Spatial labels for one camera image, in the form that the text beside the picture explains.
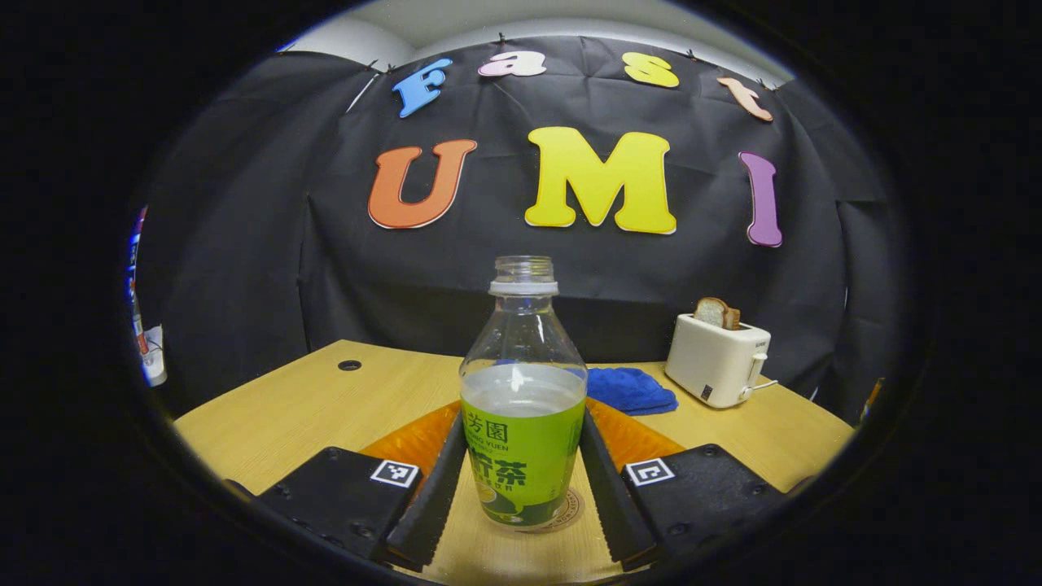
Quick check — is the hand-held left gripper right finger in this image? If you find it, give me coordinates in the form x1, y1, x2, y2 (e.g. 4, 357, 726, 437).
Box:
580, 397, 792, 572

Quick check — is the green label water bottle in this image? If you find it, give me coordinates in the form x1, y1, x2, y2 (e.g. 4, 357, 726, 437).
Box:
459, 256, 589, 528

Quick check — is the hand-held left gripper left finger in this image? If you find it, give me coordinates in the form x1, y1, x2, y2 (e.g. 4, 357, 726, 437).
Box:
256, 399, 471, 572

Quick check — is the toasted bread slice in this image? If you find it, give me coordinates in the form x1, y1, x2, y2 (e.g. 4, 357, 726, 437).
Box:
694, 296, 742, 331

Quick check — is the black backdrop cloth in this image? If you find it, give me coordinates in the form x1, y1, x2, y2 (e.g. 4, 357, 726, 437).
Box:
134, 33, 914, 426

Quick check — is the round cork coaster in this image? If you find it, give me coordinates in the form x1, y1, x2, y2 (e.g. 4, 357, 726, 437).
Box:
521, 486, 586, 535

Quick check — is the blue towel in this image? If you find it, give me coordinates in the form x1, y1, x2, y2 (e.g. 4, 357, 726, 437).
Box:
584, 366, 679, 417

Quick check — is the white toaster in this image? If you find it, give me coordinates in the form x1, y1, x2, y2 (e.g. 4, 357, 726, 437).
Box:
664, 313, 772, 409

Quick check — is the computer monitor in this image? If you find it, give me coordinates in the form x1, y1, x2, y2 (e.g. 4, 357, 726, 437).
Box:
125, 208, 149, 326

